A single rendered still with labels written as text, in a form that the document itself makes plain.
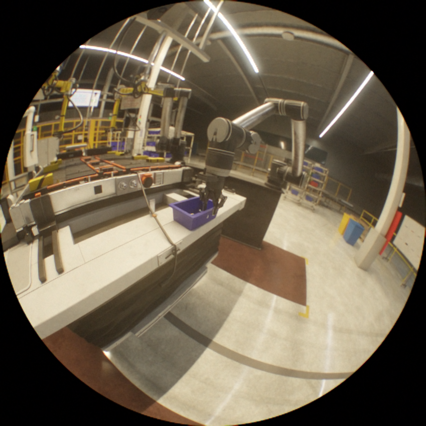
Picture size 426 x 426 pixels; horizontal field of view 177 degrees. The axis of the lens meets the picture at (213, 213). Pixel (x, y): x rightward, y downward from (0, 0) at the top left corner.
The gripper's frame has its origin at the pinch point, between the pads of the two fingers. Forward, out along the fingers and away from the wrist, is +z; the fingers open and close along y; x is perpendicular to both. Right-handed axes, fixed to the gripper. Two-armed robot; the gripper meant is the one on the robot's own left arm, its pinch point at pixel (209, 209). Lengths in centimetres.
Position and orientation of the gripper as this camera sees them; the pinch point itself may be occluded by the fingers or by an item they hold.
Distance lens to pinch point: 61.9
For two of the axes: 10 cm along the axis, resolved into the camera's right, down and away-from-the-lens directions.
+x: -5.6, 2.6, -7.9
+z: -1.9, 8.8, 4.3
